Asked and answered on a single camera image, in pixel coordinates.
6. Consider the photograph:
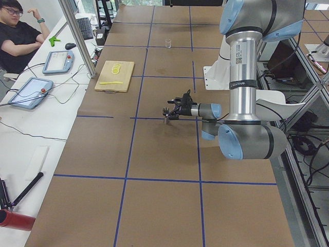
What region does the steel jigger cup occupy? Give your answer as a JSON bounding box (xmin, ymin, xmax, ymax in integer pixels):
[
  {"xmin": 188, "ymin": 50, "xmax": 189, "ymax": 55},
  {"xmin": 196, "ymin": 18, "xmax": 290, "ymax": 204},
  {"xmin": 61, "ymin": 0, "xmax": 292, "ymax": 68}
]
[{"xmin": 162, "ymin": 107, "xmax": 171, "ymax": 124}]

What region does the teach pendant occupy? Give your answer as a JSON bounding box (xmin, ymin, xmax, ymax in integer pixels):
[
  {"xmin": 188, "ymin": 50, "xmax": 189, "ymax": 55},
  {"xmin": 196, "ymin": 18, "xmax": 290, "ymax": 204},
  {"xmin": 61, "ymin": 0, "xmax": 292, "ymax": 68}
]
[
  {"xmin": 42, "ymin": 50, "xmax": 75, "ymax": 75},
  {"xmin": 8, "ymin": 77, "xmax": 53, "ymax": 110}
]

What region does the black keyboard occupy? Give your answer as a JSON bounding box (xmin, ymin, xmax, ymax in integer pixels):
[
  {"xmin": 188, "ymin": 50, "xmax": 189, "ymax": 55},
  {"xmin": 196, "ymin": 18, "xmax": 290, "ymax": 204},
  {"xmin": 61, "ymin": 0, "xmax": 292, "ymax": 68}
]
[{"xmin": 76, "ymin": 17, "xmax": 94, "ymax": 40}]

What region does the seated person in black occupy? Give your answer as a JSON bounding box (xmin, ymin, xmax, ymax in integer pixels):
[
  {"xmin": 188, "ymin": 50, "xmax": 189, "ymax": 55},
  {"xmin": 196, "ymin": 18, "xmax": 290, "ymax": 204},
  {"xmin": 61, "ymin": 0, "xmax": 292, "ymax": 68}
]
[{"xmin": 1, "ymin": 1, "xmax": 50, "ymax": 74}]

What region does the aluminium frame post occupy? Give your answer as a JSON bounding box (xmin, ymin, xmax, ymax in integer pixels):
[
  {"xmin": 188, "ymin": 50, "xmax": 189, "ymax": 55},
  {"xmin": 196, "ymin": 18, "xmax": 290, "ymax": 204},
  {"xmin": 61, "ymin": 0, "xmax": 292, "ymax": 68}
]
[{"xmin": 58, "ymin": 0, "xmax": 96, "ymax": 78}]

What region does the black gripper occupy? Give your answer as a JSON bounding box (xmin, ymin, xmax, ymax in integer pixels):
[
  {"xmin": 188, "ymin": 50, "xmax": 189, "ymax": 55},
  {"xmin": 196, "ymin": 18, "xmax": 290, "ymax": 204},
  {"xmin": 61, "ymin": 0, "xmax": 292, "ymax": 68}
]
[{"xmin": 166, "ymin": 99, "xmax": 192, "ymax": 120}]

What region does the black handled tool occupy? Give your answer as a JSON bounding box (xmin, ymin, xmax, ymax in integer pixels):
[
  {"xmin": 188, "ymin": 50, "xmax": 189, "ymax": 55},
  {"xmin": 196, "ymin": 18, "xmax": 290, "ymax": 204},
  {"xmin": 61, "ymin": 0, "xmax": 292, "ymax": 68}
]
[{"xmin": 11, "ymin": 172, "xmax": 44, "ymax": 207}]

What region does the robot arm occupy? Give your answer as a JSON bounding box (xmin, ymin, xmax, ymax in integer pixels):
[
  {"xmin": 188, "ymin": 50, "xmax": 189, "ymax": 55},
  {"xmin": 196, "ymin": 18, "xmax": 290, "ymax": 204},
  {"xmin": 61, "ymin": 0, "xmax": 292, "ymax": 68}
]
[{"xmin": 162, "ymin": 1, "xmax": 305, "ymax": 160}]

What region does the small glass measuring cup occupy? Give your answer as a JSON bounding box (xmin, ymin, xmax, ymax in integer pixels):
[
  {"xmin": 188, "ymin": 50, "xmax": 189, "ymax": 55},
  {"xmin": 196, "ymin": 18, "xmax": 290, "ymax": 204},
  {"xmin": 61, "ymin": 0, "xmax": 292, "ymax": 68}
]
[{"xmin": 165, "ymin": 39, "xmax": 172, "ymax": 48}]

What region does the red cylinder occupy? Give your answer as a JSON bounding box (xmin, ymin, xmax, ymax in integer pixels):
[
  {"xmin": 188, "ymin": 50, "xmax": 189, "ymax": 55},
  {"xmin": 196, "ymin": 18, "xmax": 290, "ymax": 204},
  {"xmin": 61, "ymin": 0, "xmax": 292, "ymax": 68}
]
[{"xmin": 1, "ymin": 209, "xmax": 35, "ymax": 231}]

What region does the green plastic tool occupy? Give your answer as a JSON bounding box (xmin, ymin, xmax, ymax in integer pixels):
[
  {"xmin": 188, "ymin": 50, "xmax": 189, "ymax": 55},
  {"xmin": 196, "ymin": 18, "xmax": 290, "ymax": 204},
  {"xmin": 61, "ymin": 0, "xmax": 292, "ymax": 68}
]
[{"xmin": 49, "ymin": 36, "xmax": 61, "ymax": 47}]

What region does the teach pendant near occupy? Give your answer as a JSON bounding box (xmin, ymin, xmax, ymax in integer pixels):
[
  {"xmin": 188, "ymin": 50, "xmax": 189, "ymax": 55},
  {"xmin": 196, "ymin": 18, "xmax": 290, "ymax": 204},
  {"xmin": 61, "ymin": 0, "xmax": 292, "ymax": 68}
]
[{"xmin": 8, "ymin": 77, "xmax": 53, "ymax": 110}]

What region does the white flat bar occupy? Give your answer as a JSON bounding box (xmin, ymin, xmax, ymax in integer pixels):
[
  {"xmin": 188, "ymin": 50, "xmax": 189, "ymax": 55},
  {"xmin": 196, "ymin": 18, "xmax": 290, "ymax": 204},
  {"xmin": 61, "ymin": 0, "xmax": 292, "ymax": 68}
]
[{"xmin": 24, "ymin": 146, "xmax": 49, "ymax": 181}]

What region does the yellow plastic knife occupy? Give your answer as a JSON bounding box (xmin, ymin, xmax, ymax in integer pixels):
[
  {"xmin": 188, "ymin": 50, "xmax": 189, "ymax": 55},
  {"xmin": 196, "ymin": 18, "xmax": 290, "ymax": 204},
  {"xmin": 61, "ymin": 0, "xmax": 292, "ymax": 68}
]
[{"xmin": 99, "ymin": 81, "xmax": 123, "ymax": 85}]

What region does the black computer mouse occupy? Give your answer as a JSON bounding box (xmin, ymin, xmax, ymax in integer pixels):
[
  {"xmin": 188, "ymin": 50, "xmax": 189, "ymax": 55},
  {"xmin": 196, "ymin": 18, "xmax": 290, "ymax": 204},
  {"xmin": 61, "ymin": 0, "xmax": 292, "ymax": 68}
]
[{"xmin": 65, "ymin": 43, "xmax": 77, "ymax": 50}]

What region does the bamboo cutting board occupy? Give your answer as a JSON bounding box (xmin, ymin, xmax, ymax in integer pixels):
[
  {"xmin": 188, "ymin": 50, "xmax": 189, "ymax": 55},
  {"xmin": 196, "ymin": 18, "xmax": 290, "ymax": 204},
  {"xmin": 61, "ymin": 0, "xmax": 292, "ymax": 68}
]
[{"xmin": 95, "ymin": 61, "xmax": 135, "ymax": 93}]

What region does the teach pendant far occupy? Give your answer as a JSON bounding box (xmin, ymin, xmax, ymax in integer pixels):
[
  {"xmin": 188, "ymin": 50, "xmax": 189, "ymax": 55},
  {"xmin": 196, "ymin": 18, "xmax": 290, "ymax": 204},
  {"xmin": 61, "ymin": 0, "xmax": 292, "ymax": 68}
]
[{"xmin": 42, "ymin": 50, "xmax": 75, "ymax": 75}]

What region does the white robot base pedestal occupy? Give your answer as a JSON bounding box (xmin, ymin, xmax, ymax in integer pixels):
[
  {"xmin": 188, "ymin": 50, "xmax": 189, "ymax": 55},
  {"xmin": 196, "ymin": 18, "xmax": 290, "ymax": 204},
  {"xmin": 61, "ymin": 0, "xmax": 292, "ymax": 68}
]
[{"xmin": 204, "ymin": 36, "xmax": 230, "ymax": 90}]

